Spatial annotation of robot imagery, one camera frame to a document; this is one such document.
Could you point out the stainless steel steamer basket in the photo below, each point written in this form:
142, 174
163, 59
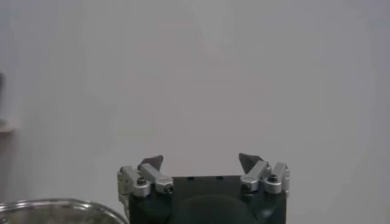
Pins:
45, 214

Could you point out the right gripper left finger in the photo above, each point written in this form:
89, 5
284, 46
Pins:
152, 181

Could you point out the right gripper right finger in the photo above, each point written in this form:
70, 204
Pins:
262, 179

